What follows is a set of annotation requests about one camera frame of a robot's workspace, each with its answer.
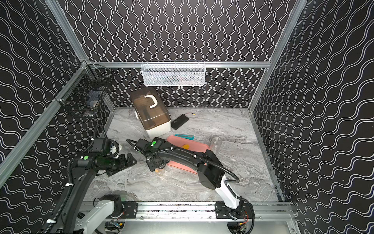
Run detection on clear jar dark cookies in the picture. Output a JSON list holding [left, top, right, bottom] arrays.
[[155, 169, 164, 175]]

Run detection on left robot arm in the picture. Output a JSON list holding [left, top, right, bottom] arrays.
[[39, 132, 137, 234]]

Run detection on pink plastic tray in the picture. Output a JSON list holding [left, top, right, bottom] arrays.
[[166, 136, 209, 174]]

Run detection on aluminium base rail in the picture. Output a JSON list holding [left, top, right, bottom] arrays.
[[73, 200, 294, 222]]

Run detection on white box brown lid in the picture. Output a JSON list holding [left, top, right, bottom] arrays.
[[130, 87, 171, 139]]

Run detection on black wire wall basket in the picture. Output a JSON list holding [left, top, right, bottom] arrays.
[[59, 64, 115, 119]]

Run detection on teal utility knife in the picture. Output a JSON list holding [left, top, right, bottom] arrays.
[[175, 134, 194, 140]]

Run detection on clear jar yellow cookies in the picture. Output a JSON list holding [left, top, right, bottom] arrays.
[[209, 137, 222, 154]]

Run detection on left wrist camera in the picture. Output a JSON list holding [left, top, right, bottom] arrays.
[[109, 141, 122, 158]]

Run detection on black battery pack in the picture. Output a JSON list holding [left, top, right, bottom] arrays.
[[171, 114, 189, 130]]

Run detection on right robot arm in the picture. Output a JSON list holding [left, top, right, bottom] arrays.
[[126, 137, 255, 220]]

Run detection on white mesh wall basket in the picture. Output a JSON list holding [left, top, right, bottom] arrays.
[[140, 60, 206, 86]]

